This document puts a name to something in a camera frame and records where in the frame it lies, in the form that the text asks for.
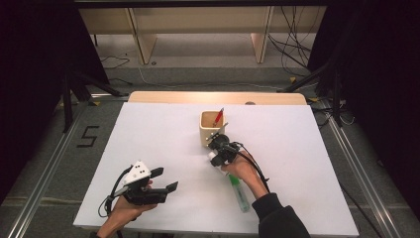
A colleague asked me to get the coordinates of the white board sheet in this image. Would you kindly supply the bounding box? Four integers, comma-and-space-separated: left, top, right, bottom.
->
72, 101, 360, 238

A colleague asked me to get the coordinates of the person's right hand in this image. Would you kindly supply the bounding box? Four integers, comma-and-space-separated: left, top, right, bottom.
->
221, 152, 270, 200

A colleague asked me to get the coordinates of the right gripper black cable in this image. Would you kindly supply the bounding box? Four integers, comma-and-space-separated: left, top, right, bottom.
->
231, 141, 271, 194

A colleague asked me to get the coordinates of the red pen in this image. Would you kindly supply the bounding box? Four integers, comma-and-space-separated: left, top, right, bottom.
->
212, 107, 226, 129

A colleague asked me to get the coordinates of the dark curtain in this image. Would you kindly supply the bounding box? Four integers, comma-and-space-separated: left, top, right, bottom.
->
307, 0, 420, 220
0, 0, 111, 206

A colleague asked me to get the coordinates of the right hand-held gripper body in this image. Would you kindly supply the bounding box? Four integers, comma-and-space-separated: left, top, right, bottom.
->
206, 122, 241, 168

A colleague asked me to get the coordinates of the person's left hand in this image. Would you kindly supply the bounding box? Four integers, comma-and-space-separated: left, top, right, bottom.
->
96, 179, 158, 237

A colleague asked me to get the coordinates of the thin black floor cable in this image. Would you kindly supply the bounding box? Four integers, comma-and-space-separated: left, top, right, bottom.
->
98, 55, 132, 70

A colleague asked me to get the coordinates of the light wooden bench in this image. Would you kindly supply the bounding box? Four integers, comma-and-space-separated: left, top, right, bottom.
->
78, 5, 328, 65

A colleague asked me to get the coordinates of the aluminium floor rail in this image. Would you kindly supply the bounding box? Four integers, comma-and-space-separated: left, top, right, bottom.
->
320, 98, 403, 238
5, 98, 94, 238

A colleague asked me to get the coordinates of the green marker with white cap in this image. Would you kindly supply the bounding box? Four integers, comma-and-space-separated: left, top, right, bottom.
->
207, 150, 251, 213

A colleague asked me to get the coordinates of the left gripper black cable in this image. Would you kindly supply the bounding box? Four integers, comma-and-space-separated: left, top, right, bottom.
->
98, 166, 133, 219

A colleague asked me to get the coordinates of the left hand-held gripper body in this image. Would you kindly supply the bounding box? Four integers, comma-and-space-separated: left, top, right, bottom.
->
121, 160, 168, 206

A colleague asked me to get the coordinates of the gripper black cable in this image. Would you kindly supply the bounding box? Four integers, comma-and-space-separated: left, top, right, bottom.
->
98, 166, 133, 219
231, 141, 271, 194

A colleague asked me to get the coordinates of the beige wooden pen holder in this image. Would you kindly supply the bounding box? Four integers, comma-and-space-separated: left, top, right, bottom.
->
198, 110, 229, 149

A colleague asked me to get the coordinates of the bundle of black cables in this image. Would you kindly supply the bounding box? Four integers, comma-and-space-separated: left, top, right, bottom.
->
266, 5, 319, 79

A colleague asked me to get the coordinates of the black stand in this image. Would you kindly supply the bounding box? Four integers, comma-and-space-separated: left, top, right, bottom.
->
276, 59, 345, 129
60, 65, 129, 134

